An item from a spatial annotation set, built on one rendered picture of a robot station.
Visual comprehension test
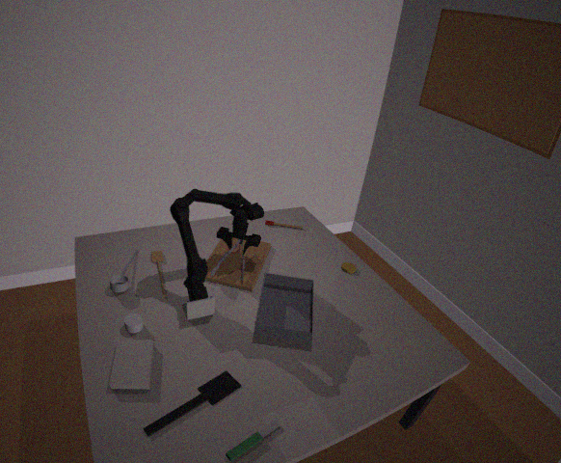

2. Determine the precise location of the yellow flat disc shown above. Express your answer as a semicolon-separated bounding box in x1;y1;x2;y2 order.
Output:
341;262;357;273

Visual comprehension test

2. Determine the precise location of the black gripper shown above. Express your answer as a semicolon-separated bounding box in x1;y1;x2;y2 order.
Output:
217;223;261;255

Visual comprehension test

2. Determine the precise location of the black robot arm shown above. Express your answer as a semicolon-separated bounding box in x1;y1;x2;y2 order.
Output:
171;189;264;302

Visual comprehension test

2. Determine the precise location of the grey cylinder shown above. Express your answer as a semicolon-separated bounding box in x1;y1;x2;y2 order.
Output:
124;313;144;333

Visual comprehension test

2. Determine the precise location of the wooden board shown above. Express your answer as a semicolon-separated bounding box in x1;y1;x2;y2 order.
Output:
205;239;272;291

